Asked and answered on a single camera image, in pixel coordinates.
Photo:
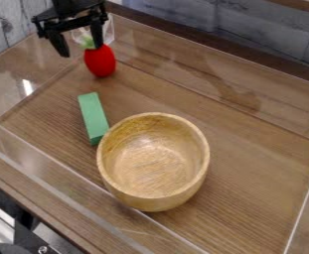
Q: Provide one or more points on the black metal bracket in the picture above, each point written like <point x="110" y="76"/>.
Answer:
<point x="28" y="240"/>

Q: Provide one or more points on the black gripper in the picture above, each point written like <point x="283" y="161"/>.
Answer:
<point x="68" y="15"/>

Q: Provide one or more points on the red plush strawberry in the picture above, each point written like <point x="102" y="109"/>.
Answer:
<point x="99" y="59"/>

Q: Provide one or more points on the green rectangular block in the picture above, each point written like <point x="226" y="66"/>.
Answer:
<point x="93" y="116"/>

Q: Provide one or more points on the wooden bowl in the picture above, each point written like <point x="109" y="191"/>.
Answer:
<point x="153" y="158"/>

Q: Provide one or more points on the clear acrylic tray walls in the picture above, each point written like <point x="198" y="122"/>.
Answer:
<point x="252" y="109"/>

